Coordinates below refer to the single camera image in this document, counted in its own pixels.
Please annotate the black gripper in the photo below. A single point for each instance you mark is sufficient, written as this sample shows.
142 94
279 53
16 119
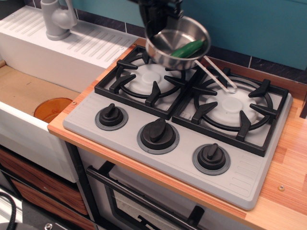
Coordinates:
157 11

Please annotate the stainless steel pot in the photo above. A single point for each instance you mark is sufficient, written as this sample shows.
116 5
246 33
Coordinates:
176 34

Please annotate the green toy pickle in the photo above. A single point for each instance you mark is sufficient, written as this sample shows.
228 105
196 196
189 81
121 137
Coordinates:
188 49

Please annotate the black left stove knob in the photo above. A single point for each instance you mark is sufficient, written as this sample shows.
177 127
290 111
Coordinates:
111 118

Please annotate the black stove knob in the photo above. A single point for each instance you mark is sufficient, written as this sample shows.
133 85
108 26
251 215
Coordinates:
158 137
111 118
211 159

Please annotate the black middle stove knob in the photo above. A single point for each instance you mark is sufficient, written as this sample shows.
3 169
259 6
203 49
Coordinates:
158 137

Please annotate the grey toy stove top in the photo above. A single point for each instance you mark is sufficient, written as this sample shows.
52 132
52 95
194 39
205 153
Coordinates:
240 184

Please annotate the black right stove knob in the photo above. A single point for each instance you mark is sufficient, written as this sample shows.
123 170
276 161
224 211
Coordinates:
211 159

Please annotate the black left burner grate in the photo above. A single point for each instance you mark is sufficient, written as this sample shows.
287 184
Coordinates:
140 83

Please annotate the black burner grate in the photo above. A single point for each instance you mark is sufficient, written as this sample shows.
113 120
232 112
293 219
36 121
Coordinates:
140 83
250 119

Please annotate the grey toy faucet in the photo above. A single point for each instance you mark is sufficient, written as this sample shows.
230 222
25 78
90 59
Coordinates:
57 20

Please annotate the teal cabinet right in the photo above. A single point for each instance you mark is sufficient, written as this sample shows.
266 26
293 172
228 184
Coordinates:
273 30

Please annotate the white toy sink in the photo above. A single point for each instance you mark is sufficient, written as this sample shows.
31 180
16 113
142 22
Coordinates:
34 69

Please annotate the black right burner grate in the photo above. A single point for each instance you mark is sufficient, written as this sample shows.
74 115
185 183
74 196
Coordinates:
250 119

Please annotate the orange plastic plate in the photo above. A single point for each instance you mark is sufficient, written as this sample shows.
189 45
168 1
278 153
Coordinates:
49 109

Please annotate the wood grain drawer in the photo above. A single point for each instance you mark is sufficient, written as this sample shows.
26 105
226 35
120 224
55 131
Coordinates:
46 190

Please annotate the black oven door handle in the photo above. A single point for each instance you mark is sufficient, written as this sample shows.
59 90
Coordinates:
102 175

